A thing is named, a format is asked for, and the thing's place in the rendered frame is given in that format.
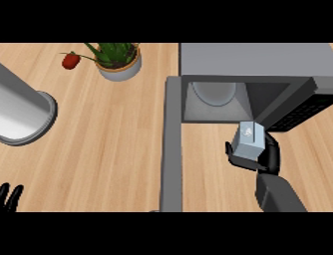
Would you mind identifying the green potted plant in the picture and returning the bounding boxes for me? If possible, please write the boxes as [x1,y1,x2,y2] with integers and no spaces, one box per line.
[68,43,143,83]

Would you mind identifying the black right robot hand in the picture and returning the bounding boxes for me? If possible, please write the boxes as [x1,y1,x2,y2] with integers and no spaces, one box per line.
[223,131,281,175]

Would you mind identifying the grey round towel holder base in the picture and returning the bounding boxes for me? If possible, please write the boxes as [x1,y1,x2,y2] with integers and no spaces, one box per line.
[0,91,59,146]

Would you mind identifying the pale blue milk carton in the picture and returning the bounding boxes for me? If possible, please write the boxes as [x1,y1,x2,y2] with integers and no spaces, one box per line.
[229,121,266,161]

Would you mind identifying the grey microwave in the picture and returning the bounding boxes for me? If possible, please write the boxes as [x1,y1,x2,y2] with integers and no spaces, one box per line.
[177,43,333,133]

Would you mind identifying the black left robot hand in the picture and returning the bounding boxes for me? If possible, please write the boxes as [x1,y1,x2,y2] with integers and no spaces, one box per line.
[0,180,25,213]

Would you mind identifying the grey microwave door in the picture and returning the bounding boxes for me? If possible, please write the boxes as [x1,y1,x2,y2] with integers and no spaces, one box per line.
[158,76,183,213]

